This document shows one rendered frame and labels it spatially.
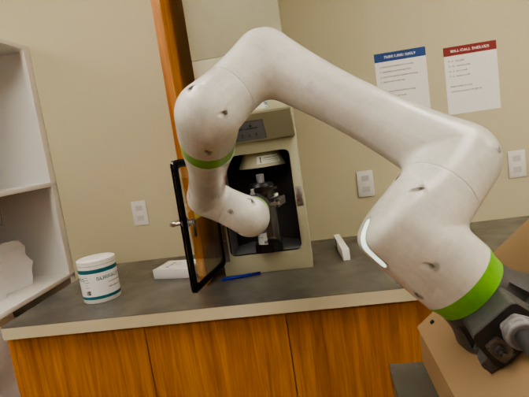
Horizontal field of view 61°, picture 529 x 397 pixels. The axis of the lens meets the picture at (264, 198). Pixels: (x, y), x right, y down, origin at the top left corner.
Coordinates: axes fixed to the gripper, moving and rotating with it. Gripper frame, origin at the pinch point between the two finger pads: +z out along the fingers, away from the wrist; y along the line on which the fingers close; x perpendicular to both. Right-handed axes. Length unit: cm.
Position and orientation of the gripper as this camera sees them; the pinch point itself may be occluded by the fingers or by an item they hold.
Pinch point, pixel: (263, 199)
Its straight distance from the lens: 155.5
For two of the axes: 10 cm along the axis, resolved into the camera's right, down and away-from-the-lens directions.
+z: 1.0, -1.3, 9.9
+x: 1.4, 9.8, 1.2
